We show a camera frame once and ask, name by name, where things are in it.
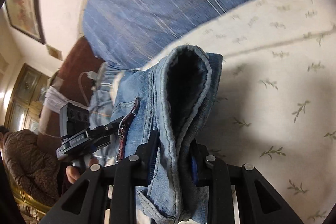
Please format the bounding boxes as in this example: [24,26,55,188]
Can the blue denim jeans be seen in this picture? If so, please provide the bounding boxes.
[112,45,223,223]

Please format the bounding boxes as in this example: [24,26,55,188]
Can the person's left hand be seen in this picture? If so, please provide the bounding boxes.
[66,157,99,184]

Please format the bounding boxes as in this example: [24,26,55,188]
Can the blue patterned bed sheet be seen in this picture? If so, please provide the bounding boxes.
[89,62,122,166]

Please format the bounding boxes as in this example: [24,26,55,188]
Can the lilac cloth on headboard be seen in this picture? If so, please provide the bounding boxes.
[44,86,69,114]

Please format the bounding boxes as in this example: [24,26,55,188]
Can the person in brown jacket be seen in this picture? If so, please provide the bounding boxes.
[1,126,64,207]

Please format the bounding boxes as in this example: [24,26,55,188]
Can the wooden cabinet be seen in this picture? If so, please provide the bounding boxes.
[5,64,48,134]

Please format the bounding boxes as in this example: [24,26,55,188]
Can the dark red headboard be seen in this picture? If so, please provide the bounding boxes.
[37,36,103,156]

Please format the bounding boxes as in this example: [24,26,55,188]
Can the cream leaf-print blanket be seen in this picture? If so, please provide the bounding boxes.
[154,0,335,223]

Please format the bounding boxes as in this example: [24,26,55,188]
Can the framed horse painting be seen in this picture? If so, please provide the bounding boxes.
[5,0,46,44]

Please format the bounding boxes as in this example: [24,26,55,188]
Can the white charger cable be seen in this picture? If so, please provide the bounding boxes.
[78,70,91,106]

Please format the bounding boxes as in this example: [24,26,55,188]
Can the small framed wall picture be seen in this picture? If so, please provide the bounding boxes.
[46,44,63,61]

